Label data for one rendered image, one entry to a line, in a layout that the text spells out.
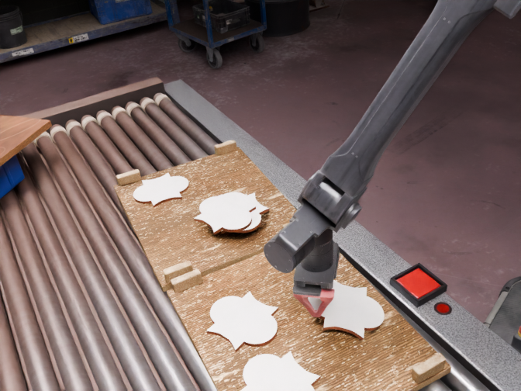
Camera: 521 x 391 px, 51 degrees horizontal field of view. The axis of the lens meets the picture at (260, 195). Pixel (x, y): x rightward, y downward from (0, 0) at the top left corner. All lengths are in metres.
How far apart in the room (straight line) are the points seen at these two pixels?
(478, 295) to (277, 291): 1.47
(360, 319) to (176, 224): 0.49
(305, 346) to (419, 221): 1.82
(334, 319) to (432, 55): 0.49
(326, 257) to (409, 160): 2.30
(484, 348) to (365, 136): 0.46
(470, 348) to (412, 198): 1.90
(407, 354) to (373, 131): 0.41
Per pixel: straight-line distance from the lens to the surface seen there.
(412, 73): 0.73
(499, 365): 1.03
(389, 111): 0.74
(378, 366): 0.97
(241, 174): 1.39
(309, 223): 0.83
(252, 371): 0.95
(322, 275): 0.92
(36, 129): 1.57
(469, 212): 2.84
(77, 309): 1.16
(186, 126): 1.69
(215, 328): 1.01
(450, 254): 2.59
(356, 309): 1.01
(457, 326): 1.07
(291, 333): 1.00
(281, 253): 0.82
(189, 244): 1.20
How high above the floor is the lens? 1.71
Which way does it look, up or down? 36 degrees down
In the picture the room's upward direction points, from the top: 5 degrees counter-clockwise
